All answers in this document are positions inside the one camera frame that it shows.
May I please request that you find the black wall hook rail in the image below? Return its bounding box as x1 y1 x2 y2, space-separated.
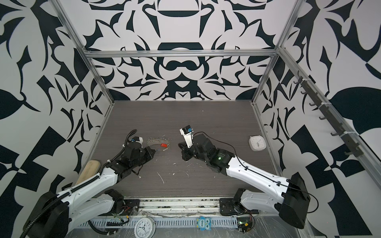
295 72 364 158

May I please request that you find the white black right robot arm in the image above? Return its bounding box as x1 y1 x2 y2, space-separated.
178 133 314 229

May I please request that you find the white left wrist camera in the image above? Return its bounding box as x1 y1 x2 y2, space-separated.
130 136 143 145

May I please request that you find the small electronics board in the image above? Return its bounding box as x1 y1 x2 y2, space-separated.
237 214 256 233
106 213 130 227

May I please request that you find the white square clock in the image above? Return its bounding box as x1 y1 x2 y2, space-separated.
249 135 267 151

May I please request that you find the small electronics board left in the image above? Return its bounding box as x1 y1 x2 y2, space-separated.
106 213 130 227

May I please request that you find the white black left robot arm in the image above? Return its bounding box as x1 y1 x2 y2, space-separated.
21 141 156 238

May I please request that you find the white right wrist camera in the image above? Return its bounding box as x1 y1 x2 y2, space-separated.
180 125 193 148

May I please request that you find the white slotted cable duct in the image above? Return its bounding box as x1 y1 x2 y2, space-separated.
92 217 238 229

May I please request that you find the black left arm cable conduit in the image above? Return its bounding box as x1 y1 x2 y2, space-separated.
19 129 138 238

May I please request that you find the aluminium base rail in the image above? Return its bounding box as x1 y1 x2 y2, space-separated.
68 196 283 216

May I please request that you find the silver keyring chain with keys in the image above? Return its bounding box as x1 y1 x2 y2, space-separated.
146 136 172 151

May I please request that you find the blue owl figure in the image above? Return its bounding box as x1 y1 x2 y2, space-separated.
196 216 211 231

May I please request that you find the small electronics board right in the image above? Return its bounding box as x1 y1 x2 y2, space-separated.
237 214 256 233

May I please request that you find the round white analog clock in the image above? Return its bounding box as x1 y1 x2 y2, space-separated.
134 217 156 238

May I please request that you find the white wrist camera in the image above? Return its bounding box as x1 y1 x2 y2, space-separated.
130 136 143 145
180 125 193 148

